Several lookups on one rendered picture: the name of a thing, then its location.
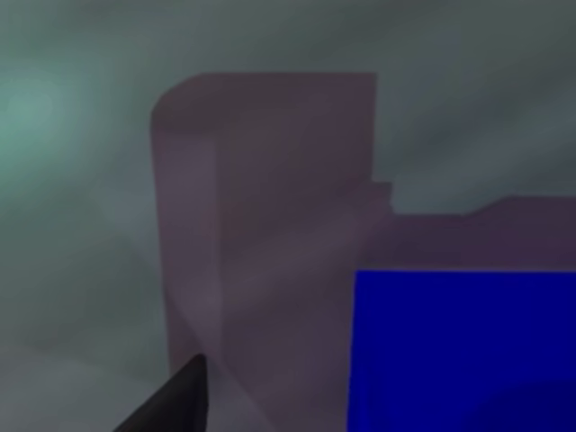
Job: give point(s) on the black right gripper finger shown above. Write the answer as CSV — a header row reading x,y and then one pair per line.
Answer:
x,y
180,400

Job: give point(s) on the blue block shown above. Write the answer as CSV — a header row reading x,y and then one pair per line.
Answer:
x,y
459,351

